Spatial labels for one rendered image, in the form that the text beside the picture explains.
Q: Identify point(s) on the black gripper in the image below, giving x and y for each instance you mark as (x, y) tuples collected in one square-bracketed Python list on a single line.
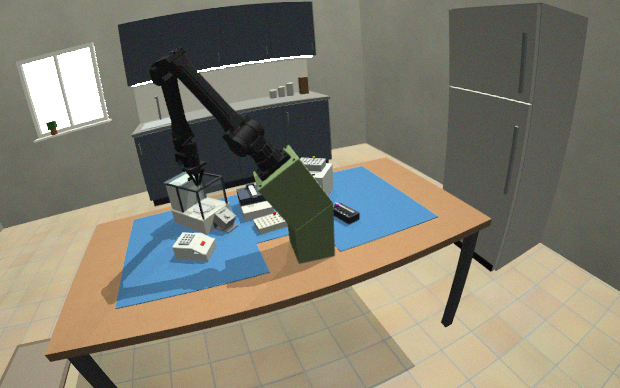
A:
[(195, 168)]

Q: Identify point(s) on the white block with rows of round holes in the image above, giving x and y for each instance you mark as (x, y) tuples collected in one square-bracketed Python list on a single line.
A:
[(197, 246)]

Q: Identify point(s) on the blue bench mat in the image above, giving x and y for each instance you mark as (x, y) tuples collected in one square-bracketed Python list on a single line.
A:
[(151, 271)]

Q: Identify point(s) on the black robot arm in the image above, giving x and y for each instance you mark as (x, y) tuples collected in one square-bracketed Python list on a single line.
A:
[(248, 139)]

